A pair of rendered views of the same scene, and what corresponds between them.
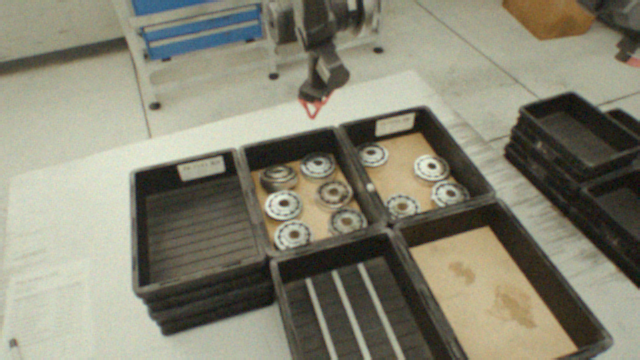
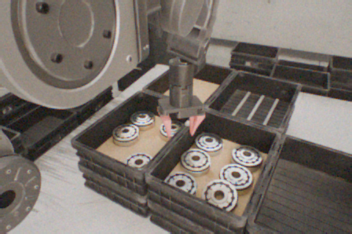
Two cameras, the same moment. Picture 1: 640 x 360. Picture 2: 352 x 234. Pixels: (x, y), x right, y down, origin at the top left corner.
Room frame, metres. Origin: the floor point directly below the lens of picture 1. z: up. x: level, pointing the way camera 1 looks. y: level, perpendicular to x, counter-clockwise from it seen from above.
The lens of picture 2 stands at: (1.33, 0.37, 1.50)
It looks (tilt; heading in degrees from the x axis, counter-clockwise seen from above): 36 degrees down; 226
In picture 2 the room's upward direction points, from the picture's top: straight up
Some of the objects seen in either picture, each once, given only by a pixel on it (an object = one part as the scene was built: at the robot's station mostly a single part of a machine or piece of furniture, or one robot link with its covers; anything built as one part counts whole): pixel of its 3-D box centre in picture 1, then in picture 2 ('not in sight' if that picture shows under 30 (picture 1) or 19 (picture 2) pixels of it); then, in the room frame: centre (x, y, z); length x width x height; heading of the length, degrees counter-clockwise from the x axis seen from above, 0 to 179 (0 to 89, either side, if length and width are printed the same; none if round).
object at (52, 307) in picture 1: (46, 315); not in sight; (0.57, 0.73, 0.70); 0.33 x 0.23 x 0.01; 21
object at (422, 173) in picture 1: (431, 167); (126, 132); (0.90, -0.34, 0.86); 0.10 x 0.10 x 0.01
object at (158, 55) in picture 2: not in sight; (149, 54); (-0.28, -1.65, 0.45); 0.60 x 0.45 x 0.90; 21
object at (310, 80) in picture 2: not in sight; (291, 101); (-0.59, -0.27, 0.37); 0.40 x 0.30 x 0.45; 111
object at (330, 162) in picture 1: (318, 164); (180, 184); (0.93, -0.01, 0.86); 0.10 x 0.10 x 0.01
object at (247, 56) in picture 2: not in sight; (251, 71); (-0.83, -0.79, 0.37); 0.40 x 0.30 x 0.45; 111
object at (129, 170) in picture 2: (410, 159); (141, 126); (0.88, -0.26, 0.92); 0.40 x 0.30 x 0.02; 16
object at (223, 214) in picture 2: (306, 185); (218, 155); (0.80, 0.03, 0.92); 0.40 x 0.30 x 0.02; 16
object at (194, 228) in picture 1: (197, 225); (317, 206); (0.72, 0.32, 0.87); 0.40 x 0.30 x 0.11; 16
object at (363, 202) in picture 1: (307, 197); (216, 166); (0.80, 0.03, 0.87); 0.40 x 0.30 x 0.11; 16
